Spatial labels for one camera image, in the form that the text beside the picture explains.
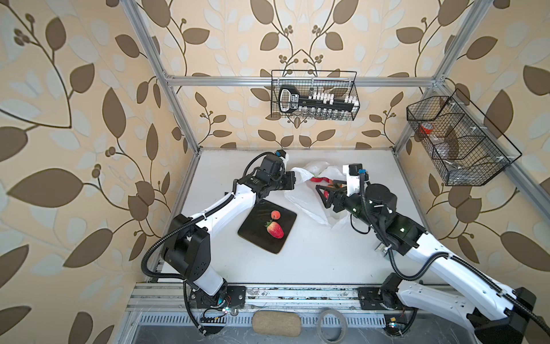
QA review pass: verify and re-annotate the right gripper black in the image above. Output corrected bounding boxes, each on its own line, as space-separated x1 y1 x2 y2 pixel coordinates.
316 179 380 232

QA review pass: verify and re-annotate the white plastic bag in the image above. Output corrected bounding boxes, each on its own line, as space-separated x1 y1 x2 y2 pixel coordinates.
284 161 345 227

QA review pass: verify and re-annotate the large red fake strawberry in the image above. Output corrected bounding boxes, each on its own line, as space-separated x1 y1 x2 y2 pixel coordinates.
265 220 284 239

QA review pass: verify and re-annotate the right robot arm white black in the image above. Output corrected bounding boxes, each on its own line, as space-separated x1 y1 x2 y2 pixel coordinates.
315 163 549 343

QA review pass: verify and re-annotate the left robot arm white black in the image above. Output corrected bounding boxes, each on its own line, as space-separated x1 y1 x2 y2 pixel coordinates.
140 149 296 336

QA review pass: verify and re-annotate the fake strawberry in bag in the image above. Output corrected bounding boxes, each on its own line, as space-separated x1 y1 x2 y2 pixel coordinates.
309 177 330 183

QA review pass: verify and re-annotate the black square tray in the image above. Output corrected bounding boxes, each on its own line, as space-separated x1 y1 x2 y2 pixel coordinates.
237 199 297 255

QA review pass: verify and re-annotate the black socket tool set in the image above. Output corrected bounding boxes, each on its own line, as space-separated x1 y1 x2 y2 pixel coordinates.
275 85 360 114

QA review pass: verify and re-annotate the red cup in basket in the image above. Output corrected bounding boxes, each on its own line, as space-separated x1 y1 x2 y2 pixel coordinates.
418 122 434 136

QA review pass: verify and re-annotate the grey tape roll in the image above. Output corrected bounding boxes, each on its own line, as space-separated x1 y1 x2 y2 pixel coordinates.
316 309 348 344

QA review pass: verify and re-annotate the beige sponge block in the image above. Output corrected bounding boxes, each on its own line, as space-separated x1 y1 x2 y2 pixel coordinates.
252 310 302 338

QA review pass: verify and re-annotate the back wire basket black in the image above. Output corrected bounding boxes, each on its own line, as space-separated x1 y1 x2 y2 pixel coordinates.
271 69 360 121

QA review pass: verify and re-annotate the wire basket black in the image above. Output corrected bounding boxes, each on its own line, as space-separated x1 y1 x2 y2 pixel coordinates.
271 69 360 121
406 89 522 186

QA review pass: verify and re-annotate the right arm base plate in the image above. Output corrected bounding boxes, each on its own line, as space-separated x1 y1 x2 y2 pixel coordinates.
357 287 403 310

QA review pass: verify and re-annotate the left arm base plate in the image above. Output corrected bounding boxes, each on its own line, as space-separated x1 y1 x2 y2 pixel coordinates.
190 285 247 309

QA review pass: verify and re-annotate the right wire basket black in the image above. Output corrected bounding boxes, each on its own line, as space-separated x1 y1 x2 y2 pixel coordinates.
406 89 522 186

